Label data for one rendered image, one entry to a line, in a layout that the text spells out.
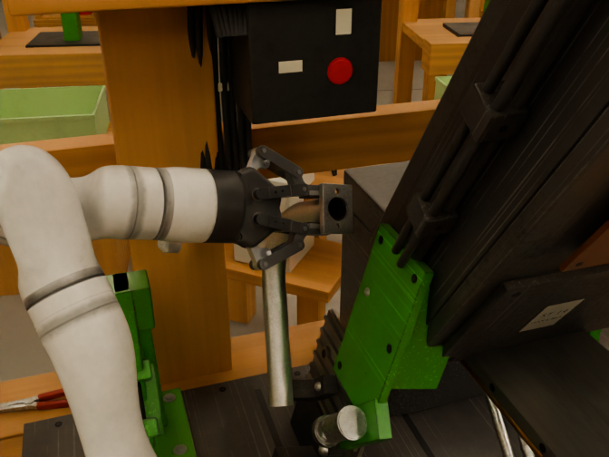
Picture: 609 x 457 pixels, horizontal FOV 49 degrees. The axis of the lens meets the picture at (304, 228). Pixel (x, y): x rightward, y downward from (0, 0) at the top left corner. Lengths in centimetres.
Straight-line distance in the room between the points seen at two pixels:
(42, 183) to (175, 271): 49
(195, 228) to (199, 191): 3
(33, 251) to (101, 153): 48
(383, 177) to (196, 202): 41
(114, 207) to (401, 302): 31
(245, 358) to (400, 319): 52
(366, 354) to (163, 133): 41
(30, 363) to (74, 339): 219
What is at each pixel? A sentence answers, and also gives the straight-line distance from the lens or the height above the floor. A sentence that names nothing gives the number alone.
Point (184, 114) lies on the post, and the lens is 95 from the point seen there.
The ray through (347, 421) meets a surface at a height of 109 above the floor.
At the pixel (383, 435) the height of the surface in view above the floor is 109.
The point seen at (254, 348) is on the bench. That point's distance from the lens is 122.
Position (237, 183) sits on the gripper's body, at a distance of 67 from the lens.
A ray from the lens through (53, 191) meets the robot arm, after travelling 59.
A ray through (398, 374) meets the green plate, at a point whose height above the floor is 113.
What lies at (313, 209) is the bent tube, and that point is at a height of 130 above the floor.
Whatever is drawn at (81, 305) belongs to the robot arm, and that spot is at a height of 132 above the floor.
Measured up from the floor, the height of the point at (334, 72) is 141.
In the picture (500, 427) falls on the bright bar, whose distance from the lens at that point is 85.
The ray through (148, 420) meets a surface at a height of 100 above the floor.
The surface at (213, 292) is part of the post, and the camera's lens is 108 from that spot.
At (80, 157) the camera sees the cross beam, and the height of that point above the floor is 126.
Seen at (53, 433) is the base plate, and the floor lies 90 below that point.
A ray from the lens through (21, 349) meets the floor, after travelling 285.
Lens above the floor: 164
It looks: 28 degrees down
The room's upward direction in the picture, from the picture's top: straight up
